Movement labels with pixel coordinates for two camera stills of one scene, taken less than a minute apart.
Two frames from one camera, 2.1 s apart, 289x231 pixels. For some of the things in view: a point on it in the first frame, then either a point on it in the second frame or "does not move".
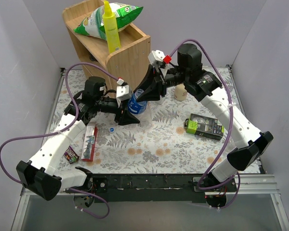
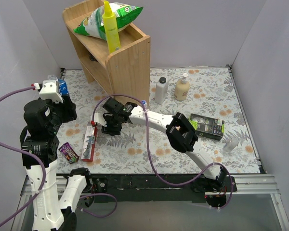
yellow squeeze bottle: x=111 y=30 does not move
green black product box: x=204 y=126 does not move
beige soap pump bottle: x=180 y=92 does not move
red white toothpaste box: x=89 y=143 does not move
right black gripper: x=162 y=83 -> x=111 y=125
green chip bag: x=92 y=25 does not move
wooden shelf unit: x=126 y=65 does not move
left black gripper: x=121 y=111 -> x=68 y=106
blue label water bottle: x=135 y=106 -> x=61 y=85
